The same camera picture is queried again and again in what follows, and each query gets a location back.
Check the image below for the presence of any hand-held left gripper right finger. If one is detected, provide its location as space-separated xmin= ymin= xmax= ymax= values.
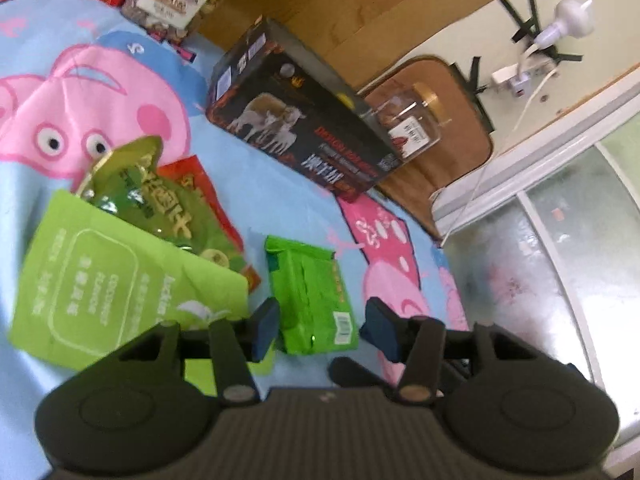
xmin=359 ymin=297 xmax=540 ymax=407

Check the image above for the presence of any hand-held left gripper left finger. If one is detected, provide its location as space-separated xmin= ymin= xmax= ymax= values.
xmin=114 ymin=297 xmax=281 ymax=407

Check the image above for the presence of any small green snack packet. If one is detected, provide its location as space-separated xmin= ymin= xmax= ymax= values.
xmin=263 ymin=234 xmax=361 ymax=356

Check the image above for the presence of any orange red snack packet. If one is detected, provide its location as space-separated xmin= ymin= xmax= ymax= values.
xmin=159 ymin=156 xmax=264 ymax=292

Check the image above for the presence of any light green paper snack bag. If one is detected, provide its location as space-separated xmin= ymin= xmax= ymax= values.
xmin=7 ymin=190 xmax=277 ymax=398

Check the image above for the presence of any green foil chips bag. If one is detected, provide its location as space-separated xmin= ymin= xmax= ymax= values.
xmin=75 ymin=135 xmax=247 ymax=275

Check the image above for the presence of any black box with sheep print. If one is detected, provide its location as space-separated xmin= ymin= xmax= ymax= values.
xmin=205 ymin=17 xmax=404 ymax=204

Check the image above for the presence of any cartoon pig printed blanket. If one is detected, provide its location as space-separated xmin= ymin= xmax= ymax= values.
xmin=0 ymin=0 xmax=472 ymax=463

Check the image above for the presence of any brown seat cushion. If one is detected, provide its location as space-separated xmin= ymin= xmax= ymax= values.
xmin=357 ymin=54 xmax=496 ymax=242

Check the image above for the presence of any frosted glass window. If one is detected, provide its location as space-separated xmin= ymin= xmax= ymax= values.
xmin=432 ymin=60 xmax=640 ymax=463

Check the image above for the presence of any clear jar with gold lid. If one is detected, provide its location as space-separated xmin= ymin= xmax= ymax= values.
xmin=362 ymin=84 xmax=454 ymax=162

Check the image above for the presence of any wooden board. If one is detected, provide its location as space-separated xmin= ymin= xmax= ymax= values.
xmin=197 ymin=0 xmax=547 ymax=92

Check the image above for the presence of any white light bulb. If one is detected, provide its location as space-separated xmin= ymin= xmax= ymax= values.
xmin=534 ymin=0 xmax=596 ymax=45

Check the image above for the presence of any white cable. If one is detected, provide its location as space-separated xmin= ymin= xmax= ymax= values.
xmin=439 ymin=67 xmax=558 ymax=247

